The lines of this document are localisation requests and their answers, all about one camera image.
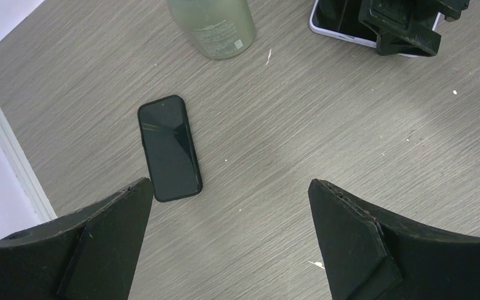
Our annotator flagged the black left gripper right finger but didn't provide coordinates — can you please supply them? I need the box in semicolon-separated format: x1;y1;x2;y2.
308;179;480;299

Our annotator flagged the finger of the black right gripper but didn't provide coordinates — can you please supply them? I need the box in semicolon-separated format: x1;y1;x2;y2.
358;0;441;57
426;0;470;22

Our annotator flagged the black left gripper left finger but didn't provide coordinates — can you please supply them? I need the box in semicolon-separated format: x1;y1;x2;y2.
0;177;154;299

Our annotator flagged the phone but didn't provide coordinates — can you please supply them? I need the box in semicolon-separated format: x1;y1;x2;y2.
137;95;203;203
308;0;446;59

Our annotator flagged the phone in black case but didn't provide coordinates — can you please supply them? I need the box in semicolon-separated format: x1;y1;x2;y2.
137;95;203;203

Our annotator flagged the green soap pump bottle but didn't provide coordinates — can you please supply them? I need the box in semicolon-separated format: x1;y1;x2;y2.
166;0;256;59

